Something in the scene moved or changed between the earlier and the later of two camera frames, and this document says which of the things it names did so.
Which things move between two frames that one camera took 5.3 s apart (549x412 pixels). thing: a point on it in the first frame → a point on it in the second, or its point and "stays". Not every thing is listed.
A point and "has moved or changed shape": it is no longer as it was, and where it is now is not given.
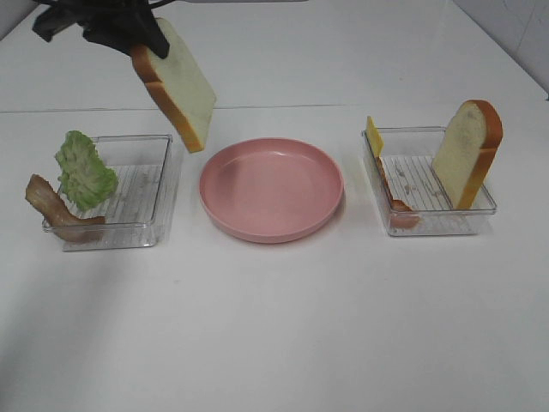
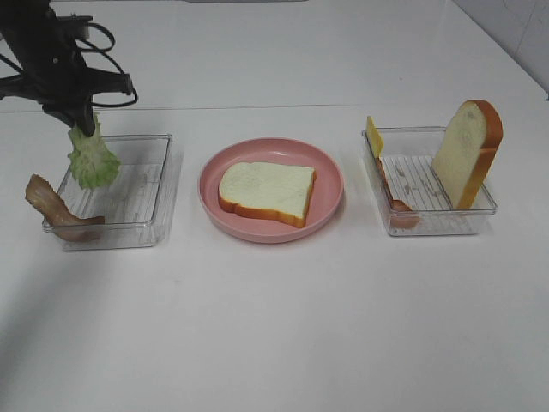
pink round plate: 272,190 stays
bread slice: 467,149 stays
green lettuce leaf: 87,179 has moved or changed shape
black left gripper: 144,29 → 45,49
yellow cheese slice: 375,136 stays
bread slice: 180,86 → 276,191
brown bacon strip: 43,197 stays
